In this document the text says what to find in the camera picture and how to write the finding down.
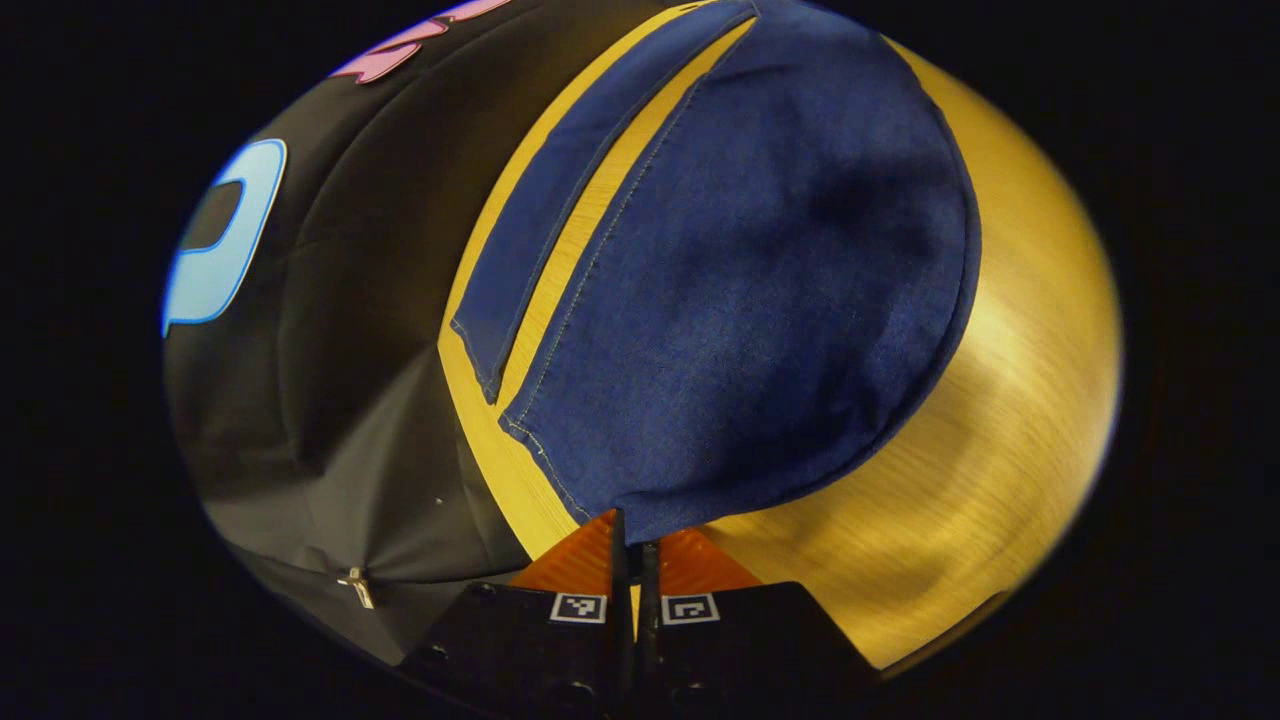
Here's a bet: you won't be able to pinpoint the blue denim jeans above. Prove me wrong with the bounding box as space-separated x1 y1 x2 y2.
450 0 983 546

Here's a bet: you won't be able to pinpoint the black backdrop cloth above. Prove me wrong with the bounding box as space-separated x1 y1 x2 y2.
160 0 691 669

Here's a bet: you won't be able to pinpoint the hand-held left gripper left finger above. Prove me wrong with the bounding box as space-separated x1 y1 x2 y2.
400 508 635 720

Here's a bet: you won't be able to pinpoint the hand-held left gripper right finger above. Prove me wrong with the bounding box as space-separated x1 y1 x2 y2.
640 527 883 720

